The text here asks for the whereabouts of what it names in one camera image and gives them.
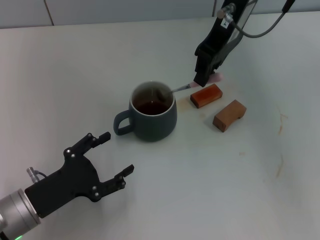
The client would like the arched light wooden block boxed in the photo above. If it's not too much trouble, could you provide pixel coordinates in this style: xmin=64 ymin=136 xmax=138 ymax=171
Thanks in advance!
xmin=212 ymin=99 xmax=248 ymax=133

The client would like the gripper metal cable plug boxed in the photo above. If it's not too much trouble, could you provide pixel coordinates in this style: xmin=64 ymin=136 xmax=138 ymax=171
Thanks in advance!
xmin=216 ymin=0 xmax=296 ymax=39
xmin=26 ymin=166 xmax=48 ymax=180

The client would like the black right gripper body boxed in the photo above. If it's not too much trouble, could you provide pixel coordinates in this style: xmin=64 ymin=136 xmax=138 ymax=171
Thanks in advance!
xmin=194 ymin=0 xmax=251 ymax=59

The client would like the right gripper metal cable plug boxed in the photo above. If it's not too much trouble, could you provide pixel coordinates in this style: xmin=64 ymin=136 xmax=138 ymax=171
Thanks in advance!
xmin=216 ymin=0 xmax=296 ymax=39

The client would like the flat reddish wooden block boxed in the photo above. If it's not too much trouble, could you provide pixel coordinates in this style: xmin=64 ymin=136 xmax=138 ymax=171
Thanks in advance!
xmin=189 ymin=83 xmax=224 ymax=109

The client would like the pink handled metal spoon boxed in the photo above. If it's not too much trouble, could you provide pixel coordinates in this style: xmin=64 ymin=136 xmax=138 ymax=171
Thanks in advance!
xmin=155 ymin=71 xmax=225 ymax=103

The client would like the dark grey ceramic mug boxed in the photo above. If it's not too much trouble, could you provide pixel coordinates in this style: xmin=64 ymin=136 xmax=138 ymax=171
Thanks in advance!
xmin=113 ymin=80 xmax=178 ymax=142

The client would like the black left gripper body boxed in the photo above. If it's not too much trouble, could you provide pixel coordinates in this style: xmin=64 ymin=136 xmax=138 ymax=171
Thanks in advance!
xmin=24 ymin=147 xmax=101 ymax=219

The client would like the translucent right wrist camera box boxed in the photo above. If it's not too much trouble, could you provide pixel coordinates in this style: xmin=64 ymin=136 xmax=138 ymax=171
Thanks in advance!
xmin=231 ymin=0 xmax=256 ymax=43

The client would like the left gripper metal cable plug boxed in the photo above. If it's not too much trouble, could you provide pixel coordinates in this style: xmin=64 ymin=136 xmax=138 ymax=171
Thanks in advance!
xmin=26 ymin=166 xmax=48 ymax=180

